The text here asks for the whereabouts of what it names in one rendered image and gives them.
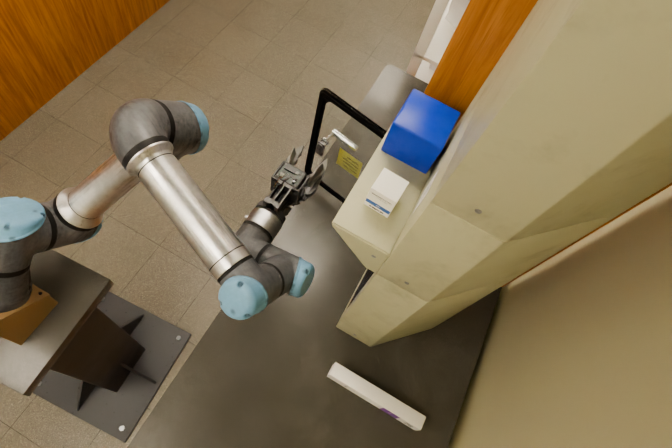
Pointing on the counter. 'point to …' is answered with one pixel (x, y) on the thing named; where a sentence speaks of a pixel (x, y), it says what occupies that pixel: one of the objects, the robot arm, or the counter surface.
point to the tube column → (574, 101)
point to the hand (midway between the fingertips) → (312, 157)
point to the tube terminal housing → (444, 264)
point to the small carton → (385, 192)
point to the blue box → (420, 131)
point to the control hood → (355, 229)
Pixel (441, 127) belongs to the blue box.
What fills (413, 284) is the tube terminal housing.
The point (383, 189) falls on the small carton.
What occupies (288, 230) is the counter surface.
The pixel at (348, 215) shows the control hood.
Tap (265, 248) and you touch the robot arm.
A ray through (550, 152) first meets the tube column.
